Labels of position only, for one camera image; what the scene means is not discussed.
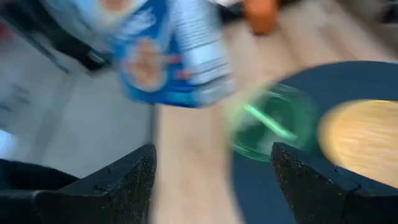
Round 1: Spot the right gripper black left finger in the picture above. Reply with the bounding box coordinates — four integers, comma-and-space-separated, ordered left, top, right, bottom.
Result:
0, 143, 157, 224

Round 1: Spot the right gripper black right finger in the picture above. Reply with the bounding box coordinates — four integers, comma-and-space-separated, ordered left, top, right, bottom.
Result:
269, 142, 398, 224

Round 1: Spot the yellow bowl of cereal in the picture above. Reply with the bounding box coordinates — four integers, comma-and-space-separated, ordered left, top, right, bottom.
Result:
317, 98, 398, 189

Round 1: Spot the blue cereal box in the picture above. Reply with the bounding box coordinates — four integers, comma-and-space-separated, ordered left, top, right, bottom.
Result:
40, 0, 239, 109

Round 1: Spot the orange plastic tumbler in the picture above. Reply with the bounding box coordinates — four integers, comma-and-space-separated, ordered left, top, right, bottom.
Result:
243, 0, 280, 35

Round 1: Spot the round dark blue placemat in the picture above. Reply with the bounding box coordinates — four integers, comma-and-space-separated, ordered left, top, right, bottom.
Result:
231, 60, 398, 224

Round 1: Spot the black stand crossbar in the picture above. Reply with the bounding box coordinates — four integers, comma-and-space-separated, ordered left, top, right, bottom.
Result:
0, 0, 113, 74

